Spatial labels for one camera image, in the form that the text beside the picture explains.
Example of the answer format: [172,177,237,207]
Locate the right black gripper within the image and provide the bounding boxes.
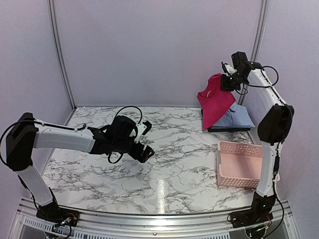
[220,71,247,91]

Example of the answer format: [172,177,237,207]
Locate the pink plastic laundry basket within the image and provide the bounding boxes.
[216,141,263,189]

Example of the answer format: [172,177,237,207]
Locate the right aluminium frame post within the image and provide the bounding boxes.
[238,0,269,105]

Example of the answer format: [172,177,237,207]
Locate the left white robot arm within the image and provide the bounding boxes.
[0,113,155,222]

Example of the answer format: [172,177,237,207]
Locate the light blue shirt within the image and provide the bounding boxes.
[213,103,255,128]

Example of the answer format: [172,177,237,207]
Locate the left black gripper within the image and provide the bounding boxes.
[113,138,155,163]

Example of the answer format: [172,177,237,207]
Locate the aluminium table front rail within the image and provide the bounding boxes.
[8,198,300,239]

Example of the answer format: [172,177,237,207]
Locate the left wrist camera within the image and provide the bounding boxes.
[134,120,152,143]

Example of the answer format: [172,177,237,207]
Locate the magenta red garment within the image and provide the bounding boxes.
[197,73,235,129]

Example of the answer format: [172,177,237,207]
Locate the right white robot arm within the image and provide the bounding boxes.
[221,61,294,223]

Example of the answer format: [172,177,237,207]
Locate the left aluminium frame post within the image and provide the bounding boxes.
[47,0,77,111]

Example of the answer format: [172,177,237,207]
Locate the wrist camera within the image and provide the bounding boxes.
[134,120,152,143]
[221,61,239,76]

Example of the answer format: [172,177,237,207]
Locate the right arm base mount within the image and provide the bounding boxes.
[227,209,273,228]

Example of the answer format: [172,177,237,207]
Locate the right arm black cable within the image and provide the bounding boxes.
[235,65,280,97]

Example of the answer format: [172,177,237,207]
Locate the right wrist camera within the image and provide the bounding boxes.
[221,61,239,76]

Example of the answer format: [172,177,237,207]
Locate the aluminium frame post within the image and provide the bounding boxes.
[47,0,77,111]
[238,0,269,105]

